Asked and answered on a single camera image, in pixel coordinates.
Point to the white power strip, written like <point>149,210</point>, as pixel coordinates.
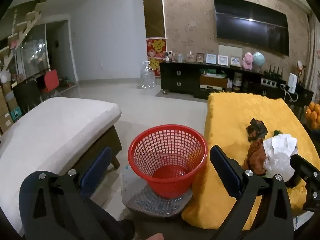
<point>269,81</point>

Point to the pile of oranges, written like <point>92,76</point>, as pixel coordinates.
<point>313,116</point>

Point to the dark brown bag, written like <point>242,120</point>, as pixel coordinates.
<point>256,128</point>

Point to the glass dome ornament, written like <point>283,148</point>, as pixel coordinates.
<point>190,57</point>

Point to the black television cabinet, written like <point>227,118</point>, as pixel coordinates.
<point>172,78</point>

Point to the blue picture frame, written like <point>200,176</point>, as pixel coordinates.
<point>211,59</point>

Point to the green boxes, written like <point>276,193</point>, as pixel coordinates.
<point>212,72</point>

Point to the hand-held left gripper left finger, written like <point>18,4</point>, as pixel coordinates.
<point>96,172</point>

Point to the stack of cardboard boxes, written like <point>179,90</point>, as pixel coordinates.
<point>7,110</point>

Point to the red chair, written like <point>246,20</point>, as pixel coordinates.
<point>52,78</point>

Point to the white picture frame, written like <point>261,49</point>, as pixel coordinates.
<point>223,60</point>

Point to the black chair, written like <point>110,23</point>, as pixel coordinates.
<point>26,95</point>

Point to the clear large water bottle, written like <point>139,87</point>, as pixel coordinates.
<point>147,76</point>

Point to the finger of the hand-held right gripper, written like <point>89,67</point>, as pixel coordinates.
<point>303,166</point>

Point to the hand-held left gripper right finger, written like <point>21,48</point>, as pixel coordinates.
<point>225,172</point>

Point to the yellow tablecloth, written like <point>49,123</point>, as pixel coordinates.
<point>237,110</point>

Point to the black router with antennas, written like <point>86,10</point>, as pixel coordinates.
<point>273,74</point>

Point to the white cushioned bench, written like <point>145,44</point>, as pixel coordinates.
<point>50,130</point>

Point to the pale picture frame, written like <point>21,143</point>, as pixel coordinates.
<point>235,62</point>

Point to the pink plush toy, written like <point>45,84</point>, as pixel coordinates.
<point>247,61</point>

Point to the red plastic mesh basket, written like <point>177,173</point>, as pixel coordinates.
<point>170,180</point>

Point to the light blue globe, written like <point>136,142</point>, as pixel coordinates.
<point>259,58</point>

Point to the small dark photo frame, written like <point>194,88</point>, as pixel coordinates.
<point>199,57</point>

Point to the brown paper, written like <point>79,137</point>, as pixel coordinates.
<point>255,157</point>

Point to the white upright device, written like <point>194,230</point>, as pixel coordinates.
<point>292,82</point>

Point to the pale jar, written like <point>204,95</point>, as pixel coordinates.
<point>237,80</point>

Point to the white robot figurine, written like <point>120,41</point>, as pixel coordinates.
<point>168,56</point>

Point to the beige wall board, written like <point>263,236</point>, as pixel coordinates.
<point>230,49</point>

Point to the small teal figurine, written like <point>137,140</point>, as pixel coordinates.
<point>180,57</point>

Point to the white plastic bag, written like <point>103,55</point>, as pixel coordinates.
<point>278,155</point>

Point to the brown cabinet drawer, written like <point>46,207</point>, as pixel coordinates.
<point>212,81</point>

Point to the wooden wall shelf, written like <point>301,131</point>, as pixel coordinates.
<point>18,30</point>

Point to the person's leg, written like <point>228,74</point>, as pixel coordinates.
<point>112,222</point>

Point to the red festive wall poster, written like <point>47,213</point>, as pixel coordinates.
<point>155,48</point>
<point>155,66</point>

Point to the black wall television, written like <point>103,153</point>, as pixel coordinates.
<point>252,22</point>

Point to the white red figurine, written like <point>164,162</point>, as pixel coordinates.
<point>300,67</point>

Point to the glass sliding door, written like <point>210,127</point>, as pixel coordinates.
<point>35,47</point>

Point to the colourful toy pile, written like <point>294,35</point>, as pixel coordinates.
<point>67,82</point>

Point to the white filled sack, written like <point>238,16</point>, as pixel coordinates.
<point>5,76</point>

